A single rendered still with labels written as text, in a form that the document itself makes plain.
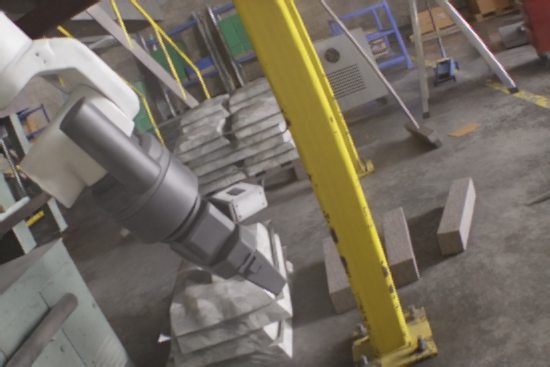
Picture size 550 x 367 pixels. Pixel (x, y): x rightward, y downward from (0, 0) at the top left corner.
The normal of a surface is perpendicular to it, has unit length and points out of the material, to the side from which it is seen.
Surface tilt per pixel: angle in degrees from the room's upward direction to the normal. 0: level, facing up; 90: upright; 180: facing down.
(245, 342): 64
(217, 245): 99
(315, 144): 90
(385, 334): 90
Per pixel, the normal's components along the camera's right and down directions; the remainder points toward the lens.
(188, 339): -0.19, -0.18
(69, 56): 0.61, 0.14
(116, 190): -0.30, 0.01
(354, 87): -0.02, 0.29
